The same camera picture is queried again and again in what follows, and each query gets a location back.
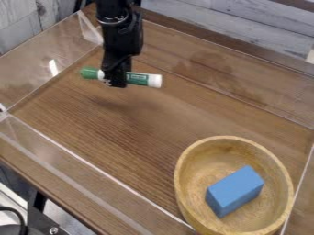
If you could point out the clear acrylic tray wall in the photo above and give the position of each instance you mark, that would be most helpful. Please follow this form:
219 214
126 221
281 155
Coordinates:
98 147

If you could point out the black metal table leg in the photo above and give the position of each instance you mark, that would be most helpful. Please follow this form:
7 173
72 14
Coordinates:
40 201

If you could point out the brown wooden bowl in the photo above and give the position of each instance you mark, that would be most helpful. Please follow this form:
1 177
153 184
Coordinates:
208 161

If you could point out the green Expo marker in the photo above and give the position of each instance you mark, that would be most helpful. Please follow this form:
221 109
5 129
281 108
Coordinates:
144 79

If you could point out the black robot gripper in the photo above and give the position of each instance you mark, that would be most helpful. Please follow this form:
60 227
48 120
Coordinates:
122 43

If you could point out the blue foam block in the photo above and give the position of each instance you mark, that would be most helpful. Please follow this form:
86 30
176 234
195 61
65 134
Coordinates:
233 191

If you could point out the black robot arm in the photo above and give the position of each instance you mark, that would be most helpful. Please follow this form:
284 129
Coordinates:
114 8

